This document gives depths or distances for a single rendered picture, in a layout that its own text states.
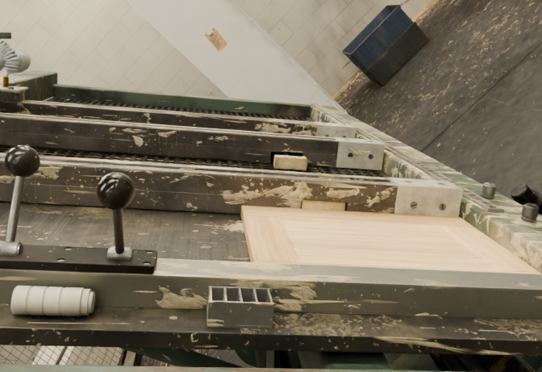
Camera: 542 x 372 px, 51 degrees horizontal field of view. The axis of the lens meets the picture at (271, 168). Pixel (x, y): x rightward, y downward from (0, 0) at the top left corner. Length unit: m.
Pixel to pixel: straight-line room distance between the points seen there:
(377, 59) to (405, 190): 4.19
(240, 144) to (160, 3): 3.42
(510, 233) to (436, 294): 0.28
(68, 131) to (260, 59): 3.41
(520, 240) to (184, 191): 0.54
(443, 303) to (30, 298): 0.46
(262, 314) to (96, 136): 0.92
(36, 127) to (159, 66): 4.84
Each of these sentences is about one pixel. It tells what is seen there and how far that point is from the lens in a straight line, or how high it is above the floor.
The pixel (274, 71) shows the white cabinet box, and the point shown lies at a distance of 4.76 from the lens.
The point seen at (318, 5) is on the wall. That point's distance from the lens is 6.14.
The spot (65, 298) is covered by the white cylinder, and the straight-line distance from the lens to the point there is 0.63.
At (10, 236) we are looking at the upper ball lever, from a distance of 0.69.
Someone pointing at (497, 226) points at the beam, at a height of 0.91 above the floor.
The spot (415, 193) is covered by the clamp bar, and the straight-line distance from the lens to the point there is 1.06.
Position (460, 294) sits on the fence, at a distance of 0.72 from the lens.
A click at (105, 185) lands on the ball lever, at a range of 0.57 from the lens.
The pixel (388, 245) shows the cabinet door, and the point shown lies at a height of 1.04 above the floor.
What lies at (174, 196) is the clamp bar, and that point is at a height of 1.31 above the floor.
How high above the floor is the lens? 1.45
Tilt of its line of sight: 14 degrees down
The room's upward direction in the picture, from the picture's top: 47 degrees counter-clockwise
